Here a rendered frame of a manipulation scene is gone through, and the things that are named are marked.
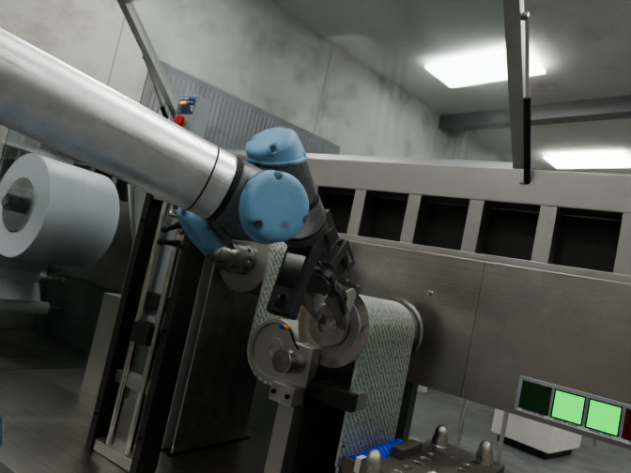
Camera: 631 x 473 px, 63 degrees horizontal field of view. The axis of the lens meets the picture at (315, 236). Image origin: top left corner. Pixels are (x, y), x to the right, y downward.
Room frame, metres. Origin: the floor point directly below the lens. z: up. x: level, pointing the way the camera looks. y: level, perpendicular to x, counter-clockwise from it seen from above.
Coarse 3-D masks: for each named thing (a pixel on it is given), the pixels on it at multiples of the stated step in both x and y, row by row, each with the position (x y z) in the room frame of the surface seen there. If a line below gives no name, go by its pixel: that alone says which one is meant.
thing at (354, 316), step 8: (320, 304) 0.94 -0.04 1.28; (352, 312) 0.90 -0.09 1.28; (352, 320) 0.90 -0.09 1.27; (352, 328) 0.90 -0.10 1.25; (360, 328) 0.89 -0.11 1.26; (352, 336) 0.90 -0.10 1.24; (312, 344) 0.94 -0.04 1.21; (344, 344) 0.91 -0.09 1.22; (352, 344) 0.90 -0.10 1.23; (320, 352) 0.93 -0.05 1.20; (328, 352) 0.92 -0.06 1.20; (336, 352) 0.91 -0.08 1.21; (344, 352) 0.90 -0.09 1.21
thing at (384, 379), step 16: (368, 368) 0.93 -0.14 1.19; (384, 368) 0.99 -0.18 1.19; (400, 368) 1.06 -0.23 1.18; (352, 384) 0.90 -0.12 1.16; (368, 384) 0.94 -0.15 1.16; (384, 384) 1.00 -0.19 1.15; (400, 384) 1.07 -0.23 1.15; (368, 400) 0.96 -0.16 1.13; (384, 400) 1.01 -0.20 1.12; (400, 400) 1.08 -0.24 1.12; (352, 416) 0.91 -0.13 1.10; (368, 416) 0.97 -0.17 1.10; (384, 416) 1.03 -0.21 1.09; (352, 432) 0.92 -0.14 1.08; (368, 432) 0.98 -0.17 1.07; (384, 432) 1.04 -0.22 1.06; (352, 448) 0.93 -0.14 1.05; (368, 448) 0.99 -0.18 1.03; (336, 464) 0.90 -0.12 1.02
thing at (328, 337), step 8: (328, 312) 0.91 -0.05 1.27; (312, 320) 0.93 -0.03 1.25; (312, 328) 0.92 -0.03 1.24; (320, 328) 0.92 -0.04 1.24; (328, 328) 0.91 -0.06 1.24; (336, 328) 0.90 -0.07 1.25; (312, 336) 0.92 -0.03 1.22; (320, 336) 0.91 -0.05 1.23; (328, 336) 0.90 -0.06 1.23; (336, 336) 0.90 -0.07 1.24; (344, 336) 0.90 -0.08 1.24; (320, 344) 0.91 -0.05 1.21; (328, 344) 0.90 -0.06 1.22; (336, 344) 0.91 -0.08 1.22
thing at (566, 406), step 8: (560, 392) 1.00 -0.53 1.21; (560, 400) 1.00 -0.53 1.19; (568, 400) 0.99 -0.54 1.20; (576, 400) 0.99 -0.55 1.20; (560, 408) 1.00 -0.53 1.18; (568, 408) 0.99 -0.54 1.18; (576, 408) 0.99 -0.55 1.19; (552, 416) 1.01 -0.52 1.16; (560, 416) 1.00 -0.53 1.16; (568, 416) 0.99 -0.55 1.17; (576, 416) 0.99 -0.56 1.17
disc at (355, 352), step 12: (348, 288) 0.92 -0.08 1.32; (360, 300) 0.90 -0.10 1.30; (300, 312) 0.97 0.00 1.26; (360, 312) 0.90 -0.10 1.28; (300, 324) 0.96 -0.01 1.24; (300, 336) 0.96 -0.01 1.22; (360, 336) 0.89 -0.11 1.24; (360, 348) 0.89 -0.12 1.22; (324, 360) 0.93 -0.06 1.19; (336, 360) 0.91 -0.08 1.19; (348, 360) 0.90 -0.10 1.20
